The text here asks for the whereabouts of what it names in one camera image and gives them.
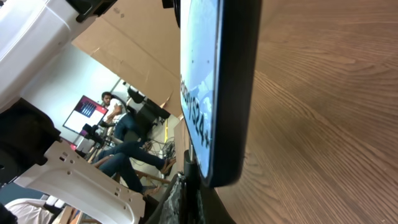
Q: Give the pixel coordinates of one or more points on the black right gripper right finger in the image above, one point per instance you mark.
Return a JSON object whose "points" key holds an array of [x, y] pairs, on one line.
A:
{"points": [[210, 207]]}

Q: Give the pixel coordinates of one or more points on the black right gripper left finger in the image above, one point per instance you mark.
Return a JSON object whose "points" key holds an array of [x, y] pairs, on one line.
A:
{"points": [[171, 208]]}

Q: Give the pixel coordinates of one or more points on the blue Samsung smartphone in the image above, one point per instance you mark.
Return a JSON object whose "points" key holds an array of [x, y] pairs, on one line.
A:
{"points": [[218, 44]]}

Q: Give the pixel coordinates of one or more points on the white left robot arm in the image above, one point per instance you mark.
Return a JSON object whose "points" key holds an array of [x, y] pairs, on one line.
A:
{"points": [[33, 154]]}

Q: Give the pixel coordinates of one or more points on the person in beige shirt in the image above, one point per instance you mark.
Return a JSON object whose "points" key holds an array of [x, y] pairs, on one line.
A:
{"points": [[118, 160]]}

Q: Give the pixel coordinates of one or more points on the seated man in background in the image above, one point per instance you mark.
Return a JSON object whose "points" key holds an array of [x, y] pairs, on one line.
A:
{"points": [[125, 120]]}

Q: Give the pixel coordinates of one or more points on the brown cardboard sheet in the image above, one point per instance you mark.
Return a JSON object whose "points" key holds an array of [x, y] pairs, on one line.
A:
{"points": [[139, 41]]}

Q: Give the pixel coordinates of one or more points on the pink and white wall poster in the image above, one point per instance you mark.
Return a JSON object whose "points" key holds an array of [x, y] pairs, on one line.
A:
{"points": [[85, 112]]}

